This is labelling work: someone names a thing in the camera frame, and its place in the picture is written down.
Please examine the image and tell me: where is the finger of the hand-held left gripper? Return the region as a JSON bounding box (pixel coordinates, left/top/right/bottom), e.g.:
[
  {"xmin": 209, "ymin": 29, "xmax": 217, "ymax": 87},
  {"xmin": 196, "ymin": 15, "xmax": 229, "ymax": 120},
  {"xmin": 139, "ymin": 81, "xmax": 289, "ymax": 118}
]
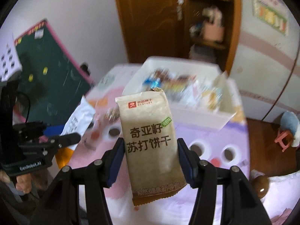
[
  {"xmin": 35, "ymin": 132, "xmax": 81, "ymax": 156},
  {"xmin": 13, "ymin": 121, "xmax": 65, "ymax": 141}
]

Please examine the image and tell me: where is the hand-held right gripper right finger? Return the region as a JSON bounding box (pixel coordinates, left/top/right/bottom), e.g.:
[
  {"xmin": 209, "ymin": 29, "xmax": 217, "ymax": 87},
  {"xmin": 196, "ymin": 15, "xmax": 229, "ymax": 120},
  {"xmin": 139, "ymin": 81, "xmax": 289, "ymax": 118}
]
[{"xmin": 177, "ymin": 138, "xmax": 270, "ymax": 225}]

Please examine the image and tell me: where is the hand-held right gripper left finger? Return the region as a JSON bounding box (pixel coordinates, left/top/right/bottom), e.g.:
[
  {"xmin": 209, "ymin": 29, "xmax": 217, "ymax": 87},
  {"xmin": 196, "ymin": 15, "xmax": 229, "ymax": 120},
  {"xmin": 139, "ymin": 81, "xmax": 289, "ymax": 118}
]
[{"xmin": 29, "ymin": 137, "xmax": 126, "ymax": 225}]

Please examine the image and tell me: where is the white and orange snack packet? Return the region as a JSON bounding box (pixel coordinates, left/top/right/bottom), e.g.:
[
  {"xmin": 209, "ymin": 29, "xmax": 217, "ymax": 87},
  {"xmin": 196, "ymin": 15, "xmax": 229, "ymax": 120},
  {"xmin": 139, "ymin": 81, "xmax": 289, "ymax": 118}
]
[{"xmin": 55, "ymin": 96, "xmax": 96, "ymax": 169}]

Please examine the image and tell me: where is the brown cracker packet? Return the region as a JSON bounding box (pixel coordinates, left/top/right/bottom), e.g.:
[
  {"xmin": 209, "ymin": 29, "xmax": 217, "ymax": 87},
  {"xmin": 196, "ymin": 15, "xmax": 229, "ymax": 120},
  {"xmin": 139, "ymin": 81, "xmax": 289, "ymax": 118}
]
[{"xmin": 115, "ymin": 87, "xmax": 188, "ymax": 212}]

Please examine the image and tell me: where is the white storage box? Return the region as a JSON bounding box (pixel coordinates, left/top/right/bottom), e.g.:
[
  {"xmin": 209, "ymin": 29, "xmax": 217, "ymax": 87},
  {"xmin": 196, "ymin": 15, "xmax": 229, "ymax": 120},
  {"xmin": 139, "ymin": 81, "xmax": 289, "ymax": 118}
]
[{"xmin": 122, "ymin": 56, "xmax": 238, "ymax": 130}]

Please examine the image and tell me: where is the person's left hand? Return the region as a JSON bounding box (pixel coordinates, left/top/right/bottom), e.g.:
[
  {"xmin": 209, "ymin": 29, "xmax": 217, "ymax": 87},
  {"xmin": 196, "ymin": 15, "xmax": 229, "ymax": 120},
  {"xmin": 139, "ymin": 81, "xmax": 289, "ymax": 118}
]
[{"xmin": 0, "ymin": 170, "xmax": 33, "ymax": 195}]

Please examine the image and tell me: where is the small black clamp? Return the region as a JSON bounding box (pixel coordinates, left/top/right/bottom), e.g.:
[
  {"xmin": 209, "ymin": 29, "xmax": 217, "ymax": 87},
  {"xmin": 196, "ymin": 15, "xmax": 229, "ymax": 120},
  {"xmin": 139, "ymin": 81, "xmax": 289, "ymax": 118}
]
[{"xmin": 80, "ymin": 63, "xmax": 92, "ymax": 77}]

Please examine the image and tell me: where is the brown round wooden knob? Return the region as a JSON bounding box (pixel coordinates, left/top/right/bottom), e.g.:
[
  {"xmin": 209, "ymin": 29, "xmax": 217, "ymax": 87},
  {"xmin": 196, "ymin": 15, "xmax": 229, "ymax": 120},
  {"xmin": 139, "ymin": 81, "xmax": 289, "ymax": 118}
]
[{"xmin": 251, "ymin": 175, "xmax": 270, "ymax": 198}]

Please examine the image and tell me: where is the pile of small snack packets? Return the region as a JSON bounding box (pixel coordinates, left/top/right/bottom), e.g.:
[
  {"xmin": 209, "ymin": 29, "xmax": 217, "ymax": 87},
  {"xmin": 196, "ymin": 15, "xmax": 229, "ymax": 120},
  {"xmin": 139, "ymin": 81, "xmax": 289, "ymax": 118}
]
[{"xmin": 143, "ymin": 68, "xmax": 225, "ymax": 110}]

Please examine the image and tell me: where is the white pillow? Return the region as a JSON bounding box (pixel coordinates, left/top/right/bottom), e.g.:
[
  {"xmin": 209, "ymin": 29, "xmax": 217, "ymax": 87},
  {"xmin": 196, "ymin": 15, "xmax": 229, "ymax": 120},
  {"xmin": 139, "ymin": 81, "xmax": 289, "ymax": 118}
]
[{"xmin": 259, "ymin": 169, "xmax": 300, "ymax": 218}]

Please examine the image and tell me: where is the pink plastic stool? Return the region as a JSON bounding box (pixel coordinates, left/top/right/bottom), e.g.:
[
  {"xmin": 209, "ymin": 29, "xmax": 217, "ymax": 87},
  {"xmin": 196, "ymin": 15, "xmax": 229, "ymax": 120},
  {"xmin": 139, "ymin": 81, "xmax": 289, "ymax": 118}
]
[{"xmin": 275, "ymin": 130, "xmax": 294, "ymax": 152}]

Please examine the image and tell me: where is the blue plush toy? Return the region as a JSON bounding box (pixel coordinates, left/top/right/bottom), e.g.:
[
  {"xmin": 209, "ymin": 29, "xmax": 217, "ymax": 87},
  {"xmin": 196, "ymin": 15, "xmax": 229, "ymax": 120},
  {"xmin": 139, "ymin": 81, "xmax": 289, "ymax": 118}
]
[{"xmin": 280, "ymin": 111, "xmax": 300, "ymax": 148}]

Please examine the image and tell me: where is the pink blanket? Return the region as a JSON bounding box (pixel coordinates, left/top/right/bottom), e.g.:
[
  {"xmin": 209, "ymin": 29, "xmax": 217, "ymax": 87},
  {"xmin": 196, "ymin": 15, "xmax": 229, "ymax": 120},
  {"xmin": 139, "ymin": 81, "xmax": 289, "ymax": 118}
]
[{"xmin": 277, "ymin": 207, "xmax": 297, "ymax": 225}]

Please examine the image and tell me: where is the white floral wardrobe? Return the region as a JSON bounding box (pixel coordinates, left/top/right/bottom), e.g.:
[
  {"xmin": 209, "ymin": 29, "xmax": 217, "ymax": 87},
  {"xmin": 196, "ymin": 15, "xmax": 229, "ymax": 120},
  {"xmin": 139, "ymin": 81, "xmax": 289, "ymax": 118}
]
[{"xmin": 228, "ymin": 0, "xmax": 300, "ymax": 122}]

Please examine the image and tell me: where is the pink box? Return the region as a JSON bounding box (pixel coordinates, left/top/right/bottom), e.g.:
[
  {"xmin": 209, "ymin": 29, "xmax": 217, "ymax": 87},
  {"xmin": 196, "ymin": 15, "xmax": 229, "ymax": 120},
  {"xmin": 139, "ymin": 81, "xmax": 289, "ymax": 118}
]
[{"xmin": 203, "ymin": 23, "xmax": 224, "ymax": 43}]

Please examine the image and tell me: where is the brown wooden cabinet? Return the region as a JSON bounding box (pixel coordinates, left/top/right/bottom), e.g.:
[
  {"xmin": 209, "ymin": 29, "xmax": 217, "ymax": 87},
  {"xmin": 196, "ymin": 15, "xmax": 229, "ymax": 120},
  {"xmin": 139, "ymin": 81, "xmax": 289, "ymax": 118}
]
[{"xmin": 112, "ymin": 0, "xmax": 242, "ymax": 75}]

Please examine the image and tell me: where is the white door ornament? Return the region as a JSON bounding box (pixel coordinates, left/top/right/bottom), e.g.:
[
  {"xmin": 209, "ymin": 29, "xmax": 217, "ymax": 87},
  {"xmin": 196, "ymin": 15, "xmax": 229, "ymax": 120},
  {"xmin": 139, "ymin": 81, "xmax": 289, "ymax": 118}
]
[{"xmin": 176, "ymin": 0, "xmax": 185, "ymax": 20}]

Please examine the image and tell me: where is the black cable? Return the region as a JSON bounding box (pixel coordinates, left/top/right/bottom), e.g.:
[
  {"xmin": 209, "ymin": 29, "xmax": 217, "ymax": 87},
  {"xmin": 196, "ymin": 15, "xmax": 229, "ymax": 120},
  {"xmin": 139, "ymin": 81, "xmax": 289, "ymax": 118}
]
[{"xmin": 17, "ymin": 92, "xmax": 31, "ymax": 123}]

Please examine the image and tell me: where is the green chalkboard with pink frame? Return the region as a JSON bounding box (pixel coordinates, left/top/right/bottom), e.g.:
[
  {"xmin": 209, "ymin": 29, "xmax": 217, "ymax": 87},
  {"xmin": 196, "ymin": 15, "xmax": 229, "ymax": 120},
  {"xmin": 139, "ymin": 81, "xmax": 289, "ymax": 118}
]
[{"xmin": 13, "ymin": 18, "xmax": 95, "ymax": 127}]

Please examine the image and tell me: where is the wall poster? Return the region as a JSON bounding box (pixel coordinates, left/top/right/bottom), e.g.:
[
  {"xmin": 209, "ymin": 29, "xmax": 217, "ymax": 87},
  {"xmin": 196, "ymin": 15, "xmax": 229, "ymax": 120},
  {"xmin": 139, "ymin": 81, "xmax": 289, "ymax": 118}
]
[{"xmin": 250, "ymin": 0, "xmax": 289, "ymax": 36}]

